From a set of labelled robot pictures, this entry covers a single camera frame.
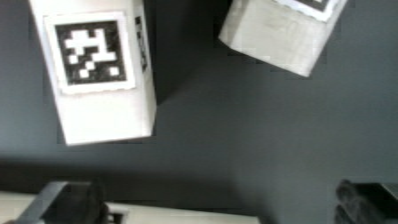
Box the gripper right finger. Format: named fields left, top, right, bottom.
left=334, top=180, right=398, bottom=224

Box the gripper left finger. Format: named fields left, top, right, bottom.
left=14, top=181, right=110, bottom=224

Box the white leg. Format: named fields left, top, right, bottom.
left=219, top=0, right=348, bottom=77
left=28, top=0, right=156, bottom=146

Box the white square table top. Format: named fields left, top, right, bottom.
left=0, top=191, right=261, bottom=224

